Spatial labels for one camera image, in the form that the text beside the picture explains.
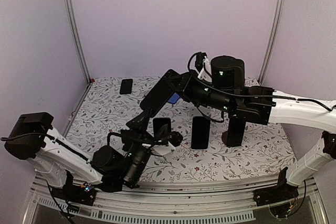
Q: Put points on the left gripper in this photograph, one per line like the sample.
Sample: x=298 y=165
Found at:
x=142 y=125

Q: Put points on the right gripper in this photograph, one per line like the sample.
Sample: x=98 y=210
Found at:
x=186 y=85

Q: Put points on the black phone teal edge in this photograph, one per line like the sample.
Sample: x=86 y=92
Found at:
x=161 y=126

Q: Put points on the black phone blue edge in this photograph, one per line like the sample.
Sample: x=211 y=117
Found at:
x=200 y=133

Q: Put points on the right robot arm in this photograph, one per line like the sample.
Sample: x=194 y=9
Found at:
x=299 y=129

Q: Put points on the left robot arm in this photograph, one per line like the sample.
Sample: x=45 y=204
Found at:
x=34 y=139

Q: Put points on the blue phone face down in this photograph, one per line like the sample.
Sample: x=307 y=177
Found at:
x=173 y=99

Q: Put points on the small black phone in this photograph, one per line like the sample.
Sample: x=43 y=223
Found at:
x=126 y=86

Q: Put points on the floral patterned table mat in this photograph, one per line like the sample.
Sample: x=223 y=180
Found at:
x=105 y=110

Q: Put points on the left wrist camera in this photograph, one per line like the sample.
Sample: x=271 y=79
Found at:
x=164 y=143

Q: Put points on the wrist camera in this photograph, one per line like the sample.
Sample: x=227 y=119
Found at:
x=203 y=66
x=164 y=143

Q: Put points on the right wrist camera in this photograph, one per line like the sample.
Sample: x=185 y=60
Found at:
x=203 y=66

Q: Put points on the front aluminium rail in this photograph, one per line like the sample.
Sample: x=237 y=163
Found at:
x=197 y=202

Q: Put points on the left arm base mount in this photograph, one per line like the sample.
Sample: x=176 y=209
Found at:
x=81 y=194

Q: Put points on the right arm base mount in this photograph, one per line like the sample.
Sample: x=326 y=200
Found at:
x=280 y=192

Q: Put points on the right aluminium frame post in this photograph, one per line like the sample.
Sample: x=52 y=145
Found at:
x=271 y=41

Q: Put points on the aluminium frame post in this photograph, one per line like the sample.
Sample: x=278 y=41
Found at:
x=76 y=38
x=271 y=41

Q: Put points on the left aluminium frame post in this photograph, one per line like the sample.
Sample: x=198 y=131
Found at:
x=76 y=38

